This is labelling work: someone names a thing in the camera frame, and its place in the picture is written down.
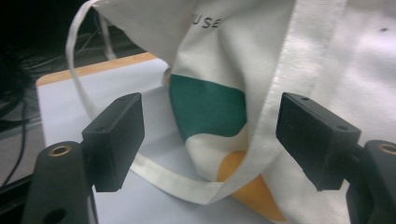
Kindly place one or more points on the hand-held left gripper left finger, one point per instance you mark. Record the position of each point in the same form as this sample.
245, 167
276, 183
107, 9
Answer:
113, 140

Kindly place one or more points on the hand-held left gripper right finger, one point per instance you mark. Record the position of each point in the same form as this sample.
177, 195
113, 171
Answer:
314, 140

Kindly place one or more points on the white tote bag colour patches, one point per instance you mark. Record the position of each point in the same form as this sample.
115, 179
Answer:
327, 62

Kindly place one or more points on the white table sheet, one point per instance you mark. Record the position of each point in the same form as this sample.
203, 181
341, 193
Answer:
62, 102

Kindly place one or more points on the aluminium frame rail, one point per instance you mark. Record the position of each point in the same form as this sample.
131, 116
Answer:
18, 127

